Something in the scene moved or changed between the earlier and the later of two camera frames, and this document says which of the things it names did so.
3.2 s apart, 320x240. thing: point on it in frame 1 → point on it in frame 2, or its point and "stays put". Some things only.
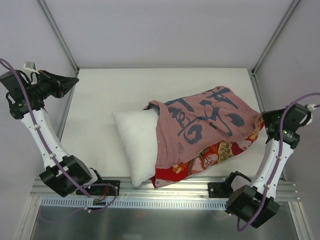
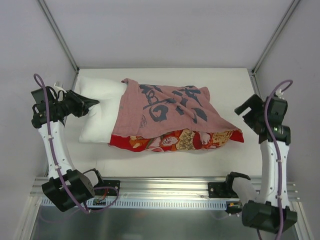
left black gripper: [56, 85] → [74, 102]
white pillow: [138, 130] → [99, 123]
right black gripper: [269, 120] → [251, 113]
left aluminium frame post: [59, 36] stays put
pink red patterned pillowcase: [197, 131] → [160, 118]
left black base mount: [102, 188] stays put
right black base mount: [219, 189] stays put
